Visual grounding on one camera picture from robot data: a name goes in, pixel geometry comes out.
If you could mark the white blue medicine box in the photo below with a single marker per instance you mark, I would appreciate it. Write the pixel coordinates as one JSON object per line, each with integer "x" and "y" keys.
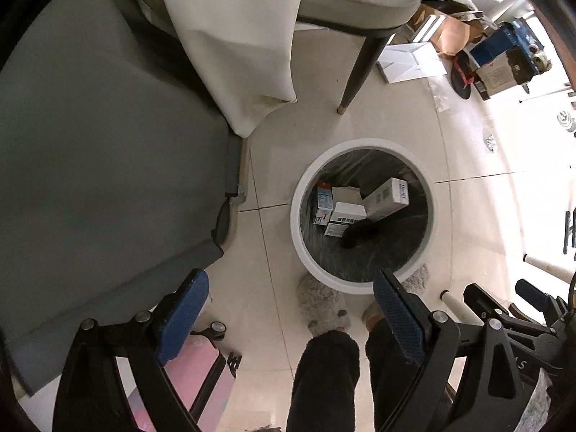
{"x": 340, "y": 221}

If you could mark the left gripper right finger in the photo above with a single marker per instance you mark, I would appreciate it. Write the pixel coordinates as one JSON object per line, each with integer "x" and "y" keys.
{"x": 406, "y": 314}

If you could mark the white carton box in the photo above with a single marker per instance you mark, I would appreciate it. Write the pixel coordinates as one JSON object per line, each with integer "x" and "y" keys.
{"x": 346, "y": 198}

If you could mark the grey sofa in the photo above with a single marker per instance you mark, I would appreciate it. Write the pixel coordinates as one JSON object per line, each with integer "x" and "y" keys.
{"x": 116, "y": 165}

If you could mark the grey upholstered chair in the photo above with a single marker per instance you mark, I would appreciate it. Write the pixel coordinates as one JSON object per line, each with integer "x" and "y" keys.
{"x": 376, "y": 21}

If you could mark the cream white cloth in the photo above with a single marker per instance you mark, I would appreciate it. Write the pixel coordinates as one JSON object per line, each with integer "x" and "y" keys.
{"x": 242, "y": 51}

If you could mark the long white medicine box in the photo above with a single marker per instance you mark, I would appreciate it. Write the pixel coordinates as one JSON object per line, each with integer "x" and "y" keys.
{"x": 387, "y": 199}

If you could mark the black trouser leg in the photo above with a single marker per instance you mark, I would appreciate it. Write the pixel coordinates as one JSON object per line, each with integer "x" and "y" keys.
{"x": 324, "y": 385}

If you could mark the grey fluffy slipper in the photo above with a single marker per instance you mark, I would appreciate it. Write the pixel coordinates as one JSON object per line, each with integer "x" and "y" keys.
{"x": 323, "y": 309}

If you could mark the small blue white carton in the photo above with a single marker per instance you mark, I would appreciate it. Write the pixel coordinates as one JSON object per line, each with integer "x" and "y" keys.
{"x": 323, "y": 204}

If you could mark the pink suitcase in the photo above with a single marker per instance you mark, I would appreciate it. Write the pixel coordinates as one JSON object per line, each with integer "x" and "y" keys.
{"x": 203, "y": 375}

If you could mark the white round trash bin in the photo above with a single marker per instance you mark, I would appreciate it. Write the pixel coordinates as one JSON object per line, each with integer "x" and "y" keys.
{"x": 399, "y": 242}

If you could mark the brown cardboard box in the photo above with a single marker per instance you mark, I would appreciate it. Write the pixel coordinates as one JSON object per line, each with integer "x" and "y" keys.
{"x": 447, "y": 34}

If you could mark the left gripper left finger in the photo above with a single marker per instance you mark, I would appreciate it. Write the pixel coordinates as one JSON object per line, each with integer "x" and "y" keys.
{"x": 177, "y": 313}

